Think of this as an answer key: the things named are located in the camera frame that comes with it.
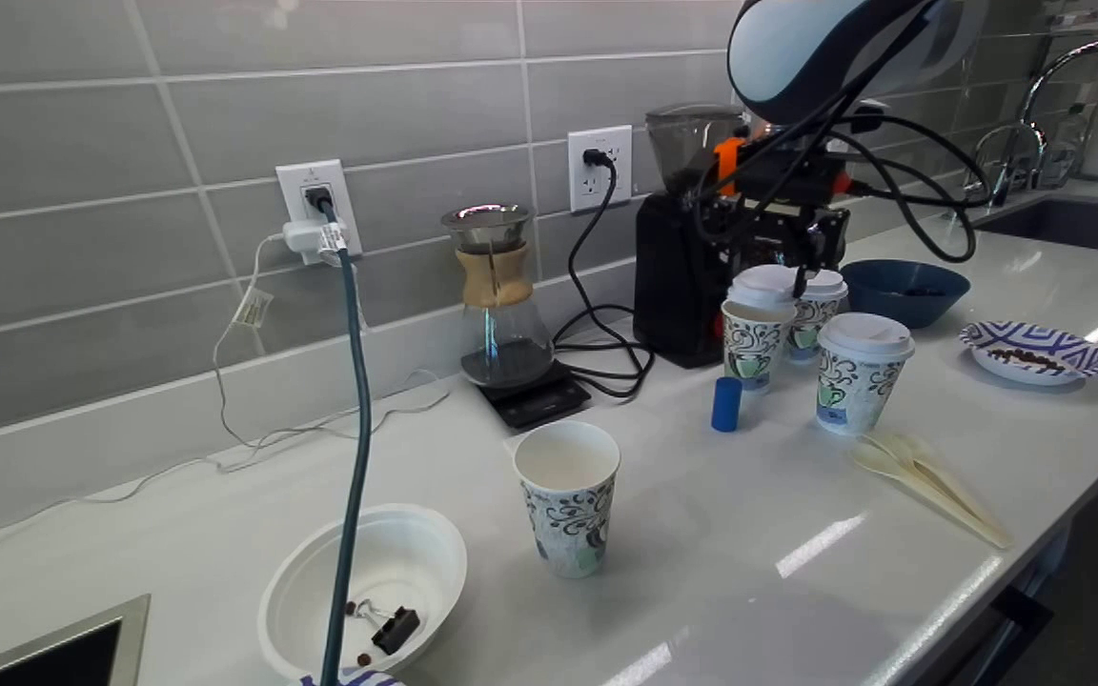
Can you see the white bowl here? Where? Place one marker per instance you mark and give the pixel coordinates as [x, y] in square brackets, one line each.
[421, 558]

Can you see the glass pour-over coffee carafe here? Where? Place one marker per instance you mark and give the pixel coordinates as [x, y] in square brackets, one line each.
[496, 316]

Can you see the small blue cylinder container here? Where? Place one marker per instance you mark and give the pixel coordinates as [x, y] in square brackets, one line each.
[725, 404]

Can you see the orange wrist mount bracket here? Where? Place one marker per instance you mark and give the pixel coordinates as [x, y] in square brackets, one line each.
[730, 161]

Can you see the black plug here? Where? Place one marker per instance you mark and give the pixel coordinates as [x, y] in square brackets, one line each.
[322, 199]

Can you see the black coffee grinder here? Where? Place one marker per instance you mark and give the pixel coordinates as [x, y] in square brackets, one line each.
[678, 291]

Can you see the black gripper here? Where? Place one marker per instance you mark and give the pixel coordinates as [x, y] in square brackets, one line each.
[800, 230]

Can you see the white plug adapter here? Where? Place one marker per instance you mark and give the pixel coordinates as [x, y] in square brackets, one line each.
[312, 239]

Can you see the dark sink basin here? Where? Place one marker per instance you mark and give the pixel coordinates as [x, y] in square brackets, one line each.
[1086, 230]

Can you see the white wall outlet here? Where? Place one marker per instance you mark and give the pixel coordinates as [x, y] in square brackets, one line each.
[621, 192]
[293, 184]

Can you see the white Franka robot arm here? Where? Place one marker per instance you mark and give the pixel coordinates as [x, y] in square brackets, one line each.
[817, 49]

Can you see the black coffee scale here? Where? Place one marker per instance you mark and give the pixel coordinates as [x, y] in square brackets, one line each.
[537, 401]

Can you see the chrome kitchen faucet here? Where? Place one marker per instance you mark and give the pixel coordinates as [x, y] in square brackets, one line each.
[1000, 154]

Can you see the cream plastic spoon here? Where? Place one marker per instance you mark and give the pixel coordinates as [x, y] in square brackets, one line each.
[904, 458]
[888, 465]

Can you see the dark blue bowl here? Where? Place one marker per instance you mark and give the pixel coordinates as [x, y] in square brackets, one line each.
[913, 300]

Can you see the patterned paper cup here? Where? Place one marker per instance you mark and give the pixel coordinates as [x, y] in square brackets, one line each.
[857, 394]
[752, 349]
[817, 328]
[571, 521]

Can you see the small black clip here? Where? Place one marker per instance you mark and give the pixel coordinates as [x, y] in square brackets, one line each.
[397, 630]

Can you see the blue patterned plate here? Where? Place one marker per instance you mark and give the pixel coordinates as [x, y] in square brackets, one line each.
[1038, 356]

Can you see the black inset cooktop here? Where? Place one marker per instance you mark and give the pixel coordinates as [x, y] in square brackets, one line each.
[67, 660]

